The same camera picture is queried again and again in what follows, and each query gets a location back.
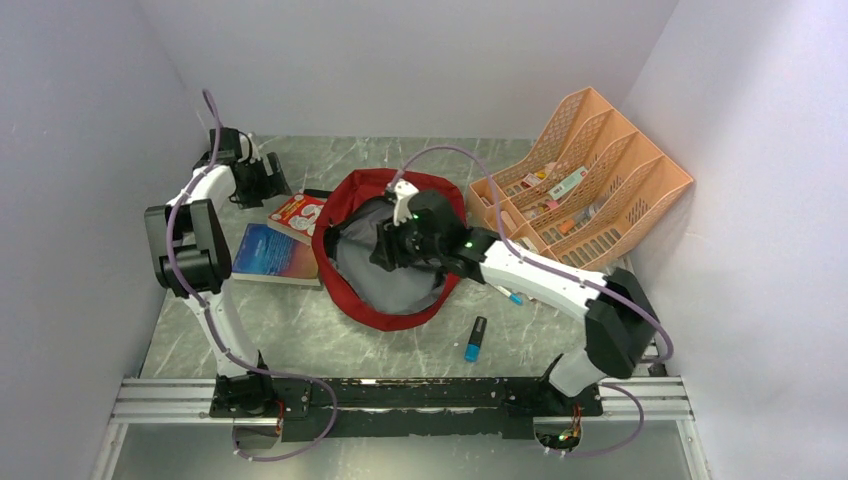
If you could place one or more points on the red student backpack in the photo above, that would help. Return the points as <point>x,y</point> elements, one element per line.
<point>369,265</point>

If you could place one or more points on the white blue-tipped pen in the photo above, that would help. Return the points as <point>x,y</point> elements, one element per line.
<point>513,297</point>

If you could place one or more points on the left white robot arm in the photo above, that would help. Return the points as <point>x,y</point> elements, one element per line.
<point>191,258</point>

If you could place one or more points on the aluminium rail frame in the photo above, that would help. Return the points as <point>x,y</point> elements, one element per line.
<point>187,401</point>

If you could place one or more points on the orange plastic file organizer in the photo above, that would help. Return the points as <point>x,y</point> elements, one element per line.
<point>630,185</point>

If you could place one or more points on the pink eraser in organizer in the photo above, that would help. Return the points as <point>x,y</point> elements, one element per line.
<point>509,224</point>

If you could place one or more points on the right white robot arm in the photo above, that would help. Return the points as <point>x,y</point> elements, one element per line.
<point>619,321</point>

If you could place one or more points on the red white paperback book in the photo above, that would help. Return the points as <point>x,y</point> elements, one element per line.
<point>297,217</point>

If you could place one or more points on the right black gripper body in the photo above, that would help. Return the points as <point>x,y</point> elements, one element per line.
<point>402,244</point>

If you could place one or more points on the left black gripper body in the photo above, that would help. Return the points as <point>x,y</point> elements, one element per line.
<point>259,185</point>

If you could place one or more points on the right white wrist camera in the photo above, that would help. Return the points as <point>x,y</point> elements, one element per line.
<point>401,193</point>

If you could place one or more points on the blue black highlighter marker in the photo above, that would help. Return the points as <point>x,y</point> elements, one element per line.
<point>476,336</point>

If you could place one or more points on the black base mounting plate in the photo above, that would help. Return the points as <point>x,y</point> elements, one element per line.
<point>358,407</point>

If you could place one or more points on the white green box in organizer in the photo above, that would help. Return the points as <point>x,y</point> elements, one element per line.
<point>565,186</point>

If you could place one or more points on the orange capped small item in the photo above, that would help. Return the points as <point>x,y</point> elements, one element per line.
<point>565,227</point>

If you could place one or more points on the blue Jane Eyre book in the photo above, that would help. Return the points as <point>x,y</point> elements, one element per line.
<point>269,256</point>

